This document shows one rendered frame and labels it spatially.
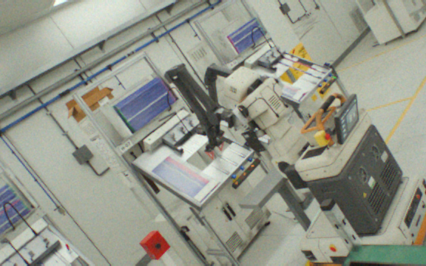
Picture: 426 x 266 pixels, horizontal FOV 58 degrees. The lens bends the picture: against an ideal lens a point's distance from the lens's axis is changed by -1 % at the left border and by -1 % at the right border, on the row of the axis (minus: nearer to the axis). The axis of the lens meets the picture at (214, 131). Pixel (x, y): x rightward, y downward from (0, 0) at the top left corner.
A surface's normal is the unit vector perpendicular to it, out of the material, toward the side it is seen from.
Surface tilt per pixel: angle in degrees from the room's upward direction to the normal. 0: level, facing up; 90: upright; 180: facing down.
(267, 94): 82
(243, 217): 90
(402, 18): 90
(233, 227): 90
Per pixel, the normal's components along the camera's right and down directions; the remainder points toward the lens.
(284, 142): 0.50, -0.36
